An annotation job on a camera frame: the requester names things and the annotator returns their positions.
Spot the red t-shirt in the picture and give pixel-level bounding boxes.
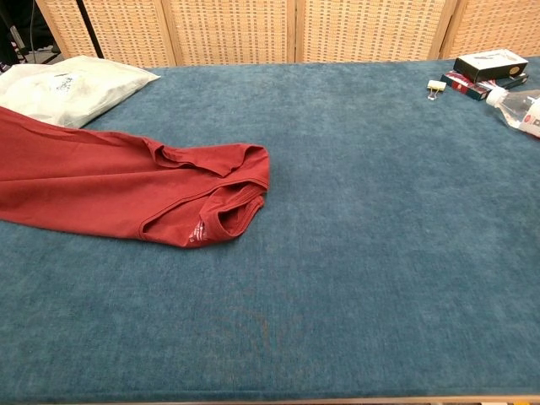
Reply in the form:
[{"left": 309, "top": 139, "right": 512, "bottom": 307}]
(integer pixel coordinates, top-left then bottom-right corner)
[{"left": 0, "top": 105, "right": 271, "bottom": 249}]

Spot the empty frosted plastic bag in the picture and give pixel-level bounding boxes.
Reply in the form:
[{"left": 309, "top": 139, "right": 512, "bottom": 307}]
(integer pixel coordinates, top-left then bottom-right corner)
[{"left": 0, "top": 67, "right": 18, "bottom": 109}]

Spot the white binder clip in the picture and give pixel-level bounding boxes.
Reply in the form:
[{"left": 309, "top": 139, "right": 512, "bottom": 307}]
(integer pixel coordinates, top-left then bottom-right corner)
[{"left": 426, "top": 79, "right": 447, "bottom": 101}]

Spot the frosted bag with white garment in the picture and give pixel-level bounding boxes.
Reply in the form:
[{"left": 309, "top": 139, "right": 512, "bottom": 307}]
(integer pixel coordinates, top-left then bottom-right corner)
[{"left": 2, "top": 55, "right": 161, "bottom": 129}]

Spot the white and black box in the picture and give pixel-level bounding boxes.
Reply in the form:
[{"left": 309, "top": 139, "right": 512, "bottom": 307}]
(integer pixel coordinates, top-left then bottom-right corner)
[{"left": 453, "top": 49, "right": 529, "bottom": 84}]

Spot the blue carpet table cover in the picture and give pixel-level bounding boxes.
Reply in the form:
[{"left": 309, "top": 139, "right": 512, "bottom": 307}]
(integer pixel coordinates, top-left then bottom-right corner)
[{"left": 0, "top": 57, "right": 540, "bottom": 402}]

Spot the clear plastic water bottle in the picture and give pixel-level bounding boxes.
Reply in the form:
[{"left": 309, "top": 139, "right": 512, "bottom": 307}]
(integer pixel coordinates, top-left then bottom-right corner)
[{"left": 484, "top": 87, "right": 540, "bottom": 138}]

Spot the dark red blue box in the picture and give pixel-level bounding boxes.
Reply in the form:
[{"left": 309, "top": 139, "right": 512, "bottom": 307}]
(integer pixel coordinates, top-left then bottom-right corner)
[{"left": 440, "top": 70, "right": 531, "bottom": 102}]

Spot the wooden woven folding screen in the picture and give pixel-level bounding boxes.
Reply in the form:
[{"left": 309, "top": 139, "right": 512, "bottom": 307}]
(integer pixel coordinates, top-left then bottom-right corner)
[{"left": 35, "top": 0, "right": 540, "bottom": 68}]

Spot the black tripod stand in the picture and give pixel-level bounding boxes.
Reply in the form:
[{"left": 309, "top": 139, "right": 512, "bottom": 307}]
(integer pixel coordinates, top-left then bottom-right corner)
[{"left": 74, "top": 0, "right": 105, "bottom": 59}]

